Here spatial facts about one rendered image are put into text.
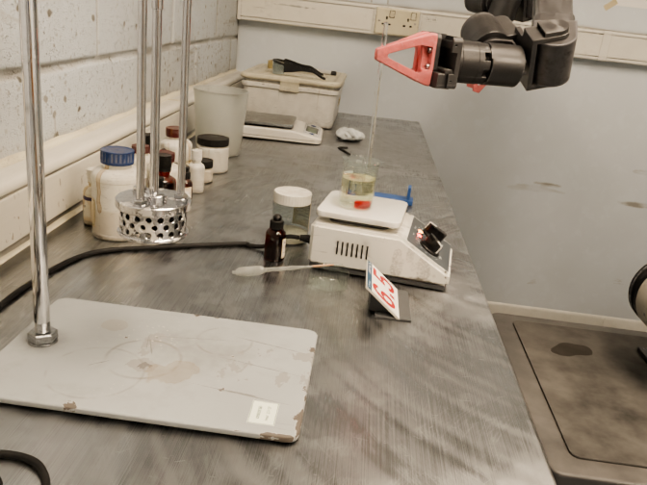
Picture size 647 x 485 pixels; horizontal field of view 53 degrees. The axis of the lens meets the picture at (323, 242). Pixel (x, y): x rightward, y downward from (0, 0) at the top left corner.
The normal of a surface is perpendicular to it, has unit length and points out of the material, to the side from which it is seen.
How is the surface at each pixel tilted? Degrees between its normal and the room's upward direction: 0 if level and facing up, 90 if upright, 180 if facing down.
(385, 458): 0
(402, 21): 90
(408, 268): 90
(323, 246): 90
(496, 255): 90
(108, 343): 0
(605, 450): 0
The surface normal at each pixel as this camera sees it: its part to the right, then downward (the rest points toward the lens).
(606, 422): 0.11, -0.93
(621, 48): -0.07, 0.33
